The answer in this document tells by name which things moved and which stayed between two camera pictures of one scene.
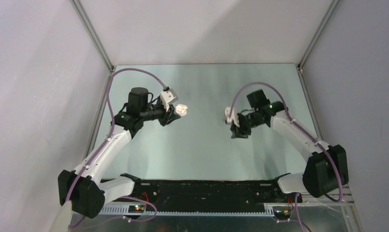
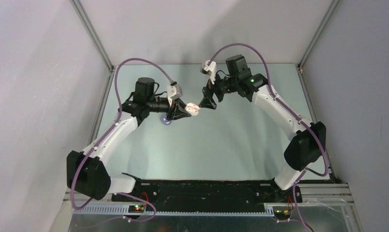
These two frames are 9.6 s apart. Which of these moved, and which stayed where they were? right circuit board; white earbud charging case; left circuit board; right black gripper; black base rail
Moved: white earbud charging case; right black gripper
Stayed: black base rail; right circuit board; left circuit board
